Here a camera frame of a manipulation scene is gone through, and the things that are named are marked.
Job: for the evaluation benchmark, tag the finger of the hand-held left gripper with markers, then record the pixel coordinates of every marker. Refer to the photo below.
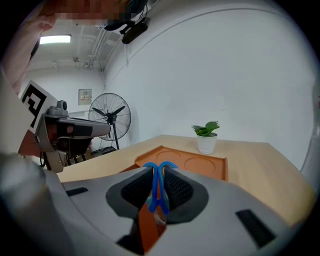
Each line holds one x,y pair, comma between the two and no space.
100,128

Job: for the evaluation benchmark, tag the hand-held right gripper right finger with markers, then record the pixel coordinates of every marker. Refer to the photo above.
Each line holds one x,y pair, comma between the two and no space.
220,220

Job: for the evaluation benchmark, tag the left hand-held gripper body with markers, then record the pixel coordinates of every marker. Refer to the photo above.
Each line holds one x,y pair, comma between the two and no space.
42,120

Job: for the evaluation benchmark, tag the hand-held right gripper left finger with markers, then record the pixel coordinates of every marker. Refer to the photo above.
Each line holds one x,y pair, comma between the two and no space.
100,197

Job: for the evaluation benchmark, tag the orange wooden box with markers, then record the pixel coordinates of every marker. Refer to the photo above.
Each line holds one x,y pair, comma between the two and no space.
197,165

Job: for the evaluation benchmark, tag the black standing fan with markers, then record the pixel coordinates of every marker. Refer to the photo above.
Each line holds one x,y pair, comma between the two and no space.
110,116

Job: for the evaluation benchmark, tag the black slatted rack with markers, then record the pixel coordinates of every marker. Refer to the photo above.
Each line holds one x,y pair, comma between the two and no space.
105,151

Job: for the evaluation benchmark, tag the person's pink shirt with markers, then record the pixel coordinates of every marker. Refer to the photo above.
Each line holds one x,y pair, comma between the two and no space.
22,50

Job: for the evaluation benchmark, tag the green plant in white pot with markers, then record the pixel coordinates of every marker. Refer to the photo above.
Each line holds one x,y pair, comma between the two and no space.
207,143

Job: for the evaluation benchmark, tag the white ceiling pipes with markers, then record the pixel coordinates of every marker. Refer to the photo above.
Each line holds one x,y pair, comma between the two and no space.
97,50

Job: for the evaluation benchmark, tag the rectangular ceiling light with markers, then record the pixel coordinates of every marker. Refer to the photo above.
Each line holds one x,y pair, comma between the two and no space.
55,39

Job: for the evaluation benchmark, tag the grey wall electrical panel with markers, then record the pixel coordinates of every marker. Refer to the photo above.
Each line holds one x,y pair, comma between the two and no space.
85,97

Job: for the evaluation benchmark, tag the black head-worn camera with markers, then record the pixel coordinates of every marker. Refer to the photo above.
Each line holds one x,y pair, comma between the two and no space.
133,31

